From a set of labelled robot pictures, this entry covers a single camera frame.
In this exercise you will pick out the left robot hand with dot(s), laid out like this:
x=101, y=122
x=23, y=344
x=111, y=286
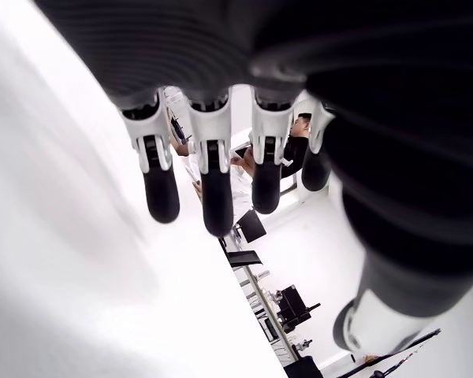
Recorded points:
x=339, y=39

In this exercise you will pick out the person in black shirt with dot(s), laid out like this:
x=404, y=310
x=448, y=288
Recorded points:
x=297, y=145

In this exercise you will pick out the black flat panel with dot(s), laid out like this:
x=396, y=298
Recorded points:
x=244, y=258

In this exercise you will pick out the black equipment box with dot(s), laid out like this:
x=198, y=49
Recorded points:
x=293, y=303

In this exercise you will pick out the long black rod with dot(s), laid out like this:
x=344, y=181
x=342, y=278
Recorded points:
x=402, y=348

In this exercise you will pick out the silver metal frame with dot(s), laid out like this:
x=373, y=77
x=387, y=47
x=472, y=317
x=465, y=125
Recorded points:
x=266, y=307

